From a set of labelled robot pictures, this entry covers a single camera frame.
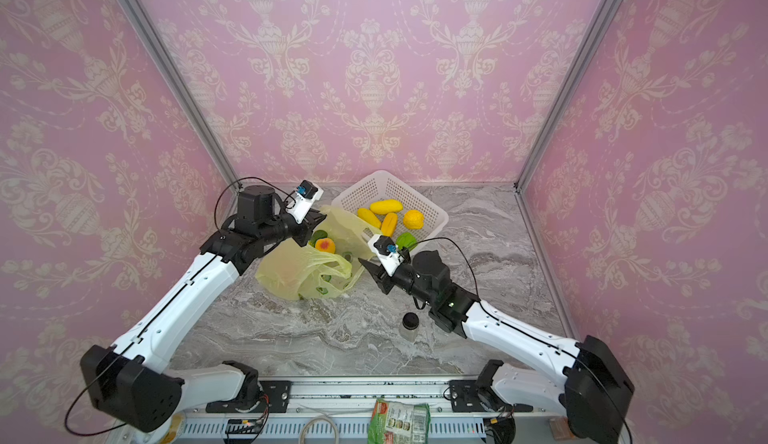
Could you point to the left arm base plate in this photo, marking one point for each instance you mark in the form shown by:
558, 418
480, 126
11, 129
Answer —
271, 395

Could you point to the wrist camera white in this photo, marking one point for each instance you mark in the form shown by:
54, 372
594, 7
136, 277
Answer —
301, 202
387, 252

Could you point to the green snack packet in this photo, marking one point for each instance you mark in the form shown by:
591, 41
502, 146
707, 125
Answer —
398, 423

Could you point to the green fruit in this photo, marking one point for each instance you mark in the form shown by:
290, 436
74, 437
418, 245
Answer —
406, 241

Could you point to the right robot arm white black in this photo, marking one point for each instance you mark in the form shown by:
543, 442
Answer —
580, 380

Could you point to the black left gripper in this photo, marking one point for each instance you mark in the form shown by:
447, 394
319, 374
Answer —
308, 225

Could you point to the aluminium front rail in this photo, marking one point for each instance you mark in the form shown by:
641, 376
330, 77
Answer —
338, 410

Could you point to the yellow-green plastic bag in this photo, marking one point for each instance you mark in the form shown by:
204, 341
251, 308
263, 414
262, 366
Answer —
303, 273

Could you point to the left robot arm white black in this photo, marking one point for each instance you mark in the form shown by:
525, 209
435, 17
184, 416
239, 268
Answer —
129, 381

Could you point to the aluminium corner post left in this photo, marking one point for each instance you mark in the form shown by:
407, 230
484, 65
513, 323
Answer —
150, 37

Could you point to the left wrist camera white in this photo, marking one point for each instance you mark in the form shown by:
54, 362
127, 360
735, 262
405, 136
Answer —
301, 202

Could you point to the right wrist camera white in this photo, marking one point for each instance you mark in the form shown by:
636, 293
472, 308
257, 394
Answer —
387, 252

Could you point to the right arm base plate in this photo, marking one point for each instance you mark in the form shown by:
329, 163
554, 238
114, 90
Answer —
466, 396

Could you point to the orange yellow starfruit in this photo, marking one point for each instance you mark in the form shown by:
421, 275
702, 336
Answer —
389, 224

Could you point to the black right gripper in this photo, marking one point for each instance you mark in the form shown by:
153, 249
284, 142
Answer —
384, 276

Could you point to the aluminium corner post right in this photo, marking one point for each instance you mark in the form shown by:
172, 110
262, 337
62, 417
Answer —
594, 34

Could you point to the long yellow mango fruit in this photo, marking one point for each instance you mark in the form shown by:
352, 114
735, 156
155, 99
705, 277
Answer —
384, 207

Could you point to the aluminium corner post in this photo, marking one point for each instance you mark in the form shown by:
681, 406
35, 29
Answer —
594, 34
150, 37

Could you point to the brown jar black lid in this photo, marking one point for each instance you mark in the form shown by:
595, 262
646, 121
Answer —
559, 429

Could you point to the small jar black lid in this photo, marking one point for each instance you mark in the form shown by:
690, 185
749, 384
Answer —
409, 327

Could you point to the white plastic perforated basket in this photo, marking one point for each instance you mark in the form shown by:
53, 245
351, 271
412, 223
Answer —
382, 185

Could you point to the yellow lemon fruit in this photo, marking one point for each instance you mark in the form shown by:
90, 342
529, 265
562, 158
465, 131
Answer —
413, 220

